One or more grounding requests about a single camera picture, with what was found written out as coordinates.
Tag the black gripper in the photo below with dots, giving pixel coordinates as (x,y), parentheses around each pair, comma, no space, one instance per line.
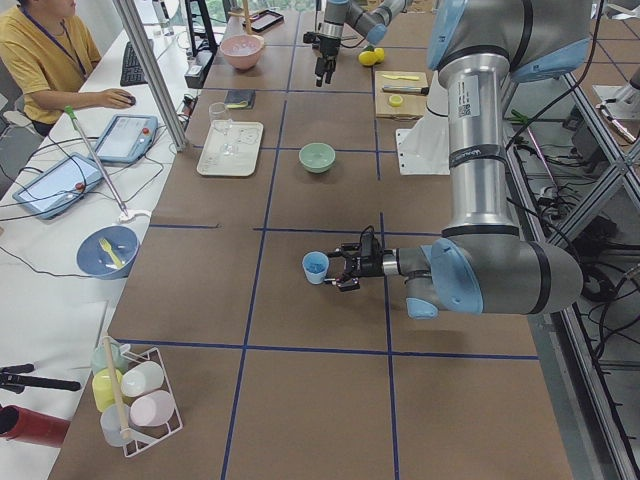
(329,44)
(370,267)

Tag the light blue plastic cup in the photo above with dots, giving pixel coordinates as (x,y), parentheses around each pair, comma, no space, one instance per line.
(315,265)

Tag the mint green bowl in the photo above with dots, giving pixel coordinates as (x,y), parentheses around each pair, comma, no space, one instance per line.
(317,157)

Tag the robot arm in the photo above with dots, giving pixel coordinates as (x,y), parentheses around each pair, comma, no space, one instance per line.
(390,23)
(480,264)

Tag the pink bowl of ice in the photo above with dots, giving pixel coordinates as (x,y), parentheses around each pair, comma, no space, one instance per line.
(242,51)

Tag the blue bowl with fork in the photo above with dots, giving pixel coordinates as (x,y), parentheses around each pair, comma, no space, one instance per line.
(109,253)

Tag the yellow lemon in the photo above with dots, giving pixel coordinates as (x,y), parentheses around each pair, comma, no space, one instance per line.
(379,54)
(367,58)

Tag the lemon half slice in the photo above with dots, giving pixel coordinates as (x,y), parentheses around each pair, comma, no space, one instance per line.
(395,100)

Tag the wooden cutting board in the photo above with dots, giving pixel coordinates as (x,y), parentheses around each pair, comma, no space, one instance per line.
(413,106)

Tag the grey folded cloth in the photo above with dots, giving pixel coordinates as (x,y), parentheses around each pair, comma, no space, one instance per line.
(240,98)

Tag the clear wine glass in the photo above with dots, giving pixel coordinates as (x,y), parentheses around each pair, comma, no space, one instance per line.
(221,121)

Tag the white bear serving tray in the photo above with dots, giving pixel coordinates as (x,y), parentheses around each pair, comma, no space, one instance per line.
(247,136)

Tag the black keyboard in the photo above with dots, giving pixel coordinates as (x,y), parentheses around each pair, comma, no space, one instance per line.
(131,72)

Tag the blue teach pendant tablet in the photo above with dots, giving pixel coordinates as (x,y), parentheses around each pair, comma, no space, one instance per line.
(126,138)

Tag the white plastic cup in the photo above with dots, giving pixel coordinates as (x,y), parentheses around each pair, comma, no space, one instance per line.
(142,379)

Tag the pale pink plastic cup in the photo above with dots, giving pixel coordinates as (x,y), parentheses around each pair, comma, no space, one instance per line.
(152,409)

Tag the pale green plastic cup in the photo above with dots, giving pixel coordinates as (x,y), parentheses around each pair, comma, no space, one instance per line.
(118,352)

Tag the yellow plastic cup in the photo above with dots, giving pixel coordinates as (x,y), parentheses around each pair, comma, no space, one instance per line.
(102,390)

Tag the person in yellow shirt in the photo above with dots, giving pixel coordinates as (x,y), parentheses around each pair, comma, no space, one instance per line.
(49,52)

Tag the clear translucent cup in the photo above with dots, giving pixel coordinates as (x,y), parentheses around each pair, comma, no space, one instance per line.
(111,427)

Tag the red bottle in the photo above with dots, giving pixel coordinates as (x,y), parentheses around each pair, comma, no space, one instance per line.
(28,426)

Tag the steel handled knife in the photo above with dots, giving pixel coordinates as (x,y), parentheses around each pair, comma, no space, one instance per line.
(409,90)

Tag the aluminium frame post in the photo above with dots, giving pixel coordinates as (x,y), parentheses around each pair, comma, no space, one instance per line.
(135,30)

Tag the white wire cup rack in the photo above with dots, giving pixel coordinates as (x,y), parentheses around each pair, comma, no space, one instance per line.
(143,438)

